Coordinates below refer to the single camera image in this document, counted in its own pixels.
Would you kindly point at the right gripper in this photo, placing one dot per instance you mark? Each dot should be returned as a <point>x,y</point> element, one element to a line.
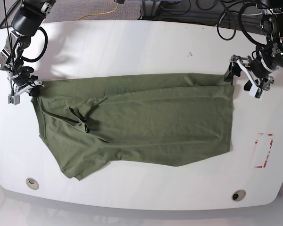
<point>32,86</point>

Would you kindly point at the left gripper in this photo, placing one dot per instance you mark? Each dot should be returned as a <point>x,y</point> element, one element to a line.
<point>257,75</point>

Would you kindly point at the green t-shirt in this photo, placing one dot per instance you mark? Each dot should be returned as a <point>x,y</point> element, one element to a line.
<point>167,119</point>

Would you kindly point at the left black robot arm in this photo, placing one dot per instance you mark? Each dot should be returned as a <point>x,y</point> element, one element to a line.
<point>267,57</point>

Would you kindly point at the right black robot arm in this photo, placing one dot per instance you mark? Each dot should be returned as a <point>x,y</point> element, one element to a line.
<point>22,21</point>

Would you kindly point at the red tape rectangle marking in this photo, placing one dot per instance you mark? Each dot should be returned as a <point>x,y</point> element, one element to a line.
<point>263,146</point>

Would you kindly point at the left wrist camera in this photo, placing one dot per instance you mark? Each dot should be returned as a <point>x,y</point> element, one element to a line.
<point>256,92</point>

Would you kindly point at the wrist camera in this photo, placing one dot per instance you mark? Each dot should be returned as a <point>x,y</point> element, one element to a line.
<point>256,92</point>
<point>13,99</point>

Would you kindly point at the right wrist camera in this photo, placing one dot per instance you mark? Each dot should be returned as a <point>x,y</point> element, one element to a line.
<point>13,99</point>

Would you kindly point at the left table cable grommet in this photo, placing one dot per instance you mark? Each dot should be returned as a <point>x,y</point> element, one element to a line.
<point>32,183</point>

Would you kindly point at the table cable grommet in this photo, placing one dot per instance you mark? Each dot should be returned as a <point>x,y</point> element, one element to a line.
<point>238,195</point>
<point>32,183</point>

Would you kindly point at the right table cable grommet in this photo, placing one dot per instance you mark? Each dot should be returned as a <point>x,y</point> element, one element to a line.
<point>238,195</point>

